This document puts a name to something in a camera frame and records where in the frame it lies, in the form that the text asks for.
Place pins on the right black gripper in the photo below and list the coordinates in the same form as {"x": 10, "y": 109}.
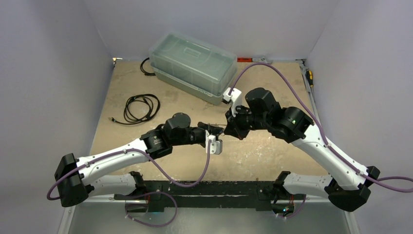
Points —
{"x": 234, "y": 121}

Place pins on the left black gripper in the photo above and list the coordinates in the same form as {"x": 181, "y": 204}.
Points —
{"x": 210, "y": 128}

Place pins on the oval metal keyring plate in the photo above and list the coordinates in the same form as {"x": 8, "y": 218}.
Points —
{"x": 219, "y": 125}

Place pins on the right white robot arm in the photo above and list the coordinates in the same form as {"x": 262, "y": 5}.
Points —
{"x": 347, "y": 182}

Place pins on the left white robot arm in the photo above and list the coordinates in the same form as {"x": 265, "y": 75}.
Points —
{"x": 80, "y": 178}

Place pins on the translucent green storage box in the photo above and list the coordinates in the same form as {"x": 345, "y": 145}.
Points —
{"x": 194, "y": 66}

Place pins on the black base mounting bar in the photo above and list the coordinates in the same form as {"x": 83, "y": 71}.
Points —
{"x": 161, "y": 194}

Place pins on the yellow black screwdriver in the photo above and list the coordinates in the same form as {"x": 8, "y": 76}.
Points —
{"x": 309, "y": 77}

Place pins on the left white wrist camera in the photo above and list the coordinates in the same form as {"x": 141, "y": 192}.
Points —
{"x": 213, "y": 144}

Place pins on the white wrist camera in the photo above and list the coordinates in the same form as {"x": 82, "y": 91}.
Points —
{"x": 233, "y": 97}
{"x": 213, "y": 144}

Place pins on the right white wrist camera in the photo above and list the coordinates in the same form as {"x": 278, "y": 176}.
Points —
{"x": 233, "y": 97}

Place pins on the red handled wrench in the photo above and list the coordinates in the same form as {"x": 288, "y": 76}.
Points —
{"x": 261, "y": 59}

